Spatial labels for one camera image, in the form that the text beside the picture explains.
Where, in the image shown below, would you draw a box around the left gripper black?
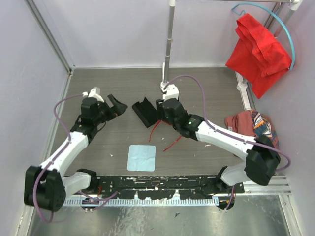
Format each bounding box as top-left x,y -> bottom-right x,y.
94,94 -> 127,125

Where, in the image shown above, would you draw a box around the red sunglasses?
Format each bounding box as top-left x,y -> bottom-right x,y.
148,120 -> 182,152

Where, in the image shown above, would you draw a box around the black sunglasses case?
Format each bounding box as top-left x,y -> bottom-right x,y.
132,97 -> 158,128

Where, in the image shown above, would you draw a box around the light blue cleaning cloth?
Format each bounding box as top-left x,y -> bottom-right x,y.
127,145 -> 156,172

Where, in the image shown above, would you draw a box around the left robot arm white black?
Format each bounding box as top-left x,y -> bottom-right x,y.
24,94 -> 128,212

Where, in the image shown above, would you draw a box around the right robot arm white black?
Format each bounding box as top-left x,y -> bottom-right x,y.
156,98 -> 281,194

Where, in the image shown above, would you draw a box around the white rack foot right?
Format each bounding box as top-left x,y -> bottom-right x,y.
235,72 -> 252,110

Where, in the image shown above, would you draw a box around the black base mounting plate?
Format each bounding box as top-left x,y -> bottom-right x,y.
40,167 -> 244,200

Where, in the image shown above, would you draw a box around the faded red printed t-shirt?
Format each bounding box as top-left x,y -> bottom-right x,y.
224,109 -> 279,149

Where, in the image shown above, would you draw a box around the silver garment rack pole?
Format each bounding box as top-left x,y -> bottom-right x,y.
162,0 -> 304,87

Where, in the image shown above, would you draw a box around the red cloth on hanger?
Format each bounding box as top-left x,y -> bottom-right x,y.
225,13 -> 292,99

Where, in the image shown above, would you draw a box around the teal clothes hanger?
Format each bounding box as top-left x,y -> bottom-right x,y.
231,3 -> 296,70

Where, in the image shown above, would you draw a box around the silver right rack pole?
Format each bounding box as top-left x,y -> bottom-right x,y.
264,2 -> 295,38

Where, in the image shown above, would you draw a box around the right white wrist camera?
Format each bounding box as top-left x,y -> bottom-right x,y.
162,84 -> 180,100

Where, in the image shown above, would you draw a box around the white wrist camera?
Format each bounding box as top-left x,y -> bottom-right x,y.
162,84 -> 180,100
82,87 -> 104,102

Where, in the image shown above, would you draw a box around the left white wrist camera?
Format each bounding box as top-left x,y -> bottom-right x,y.
82,87 -> 104,102

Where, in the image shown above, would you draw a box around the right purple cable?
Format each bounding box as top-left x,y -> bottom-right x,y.
165,75 -> 291,211

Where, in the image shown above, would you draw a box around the purple cable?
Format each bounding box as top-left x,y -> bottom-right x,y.
165,75 -> 291,211
32,93 -> 119,223

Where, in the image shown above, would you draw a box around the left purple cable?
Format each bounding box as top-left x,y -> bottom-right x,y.
32,93 -> 119,223

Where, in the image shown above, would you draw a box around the aluminium frame rail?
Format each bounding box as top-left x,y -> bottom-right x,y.
25,0 -> 75,74

